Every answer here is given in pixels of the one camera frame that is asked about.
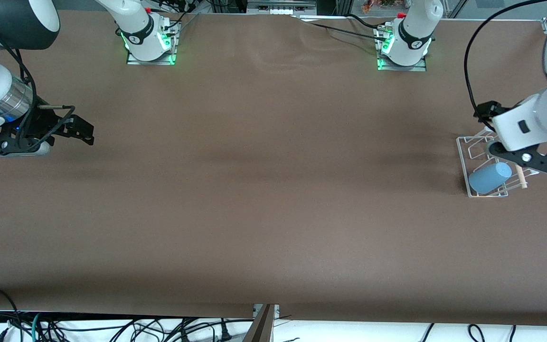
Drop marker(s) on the blue plastic cup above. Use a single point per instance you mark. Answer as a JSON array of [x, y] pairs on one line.
[[489, 178]]

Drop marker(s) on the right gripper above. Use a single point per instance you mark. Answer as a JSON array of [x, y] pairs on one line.
[[42, 122]]

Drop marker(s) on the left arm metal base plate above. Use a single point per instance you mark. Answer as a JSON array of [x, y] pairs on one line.
[[416, 68]]

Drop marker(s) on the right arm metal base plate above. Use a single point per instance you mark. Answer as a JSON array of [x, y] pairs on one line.
[[133, 61]]

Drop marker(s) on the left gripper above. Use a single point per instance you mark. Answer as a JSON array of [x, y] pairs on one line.
[[488, 110]]

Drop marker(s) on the white power strip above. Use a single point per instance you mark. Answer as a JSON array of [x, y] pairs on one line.
[[283, 11]]

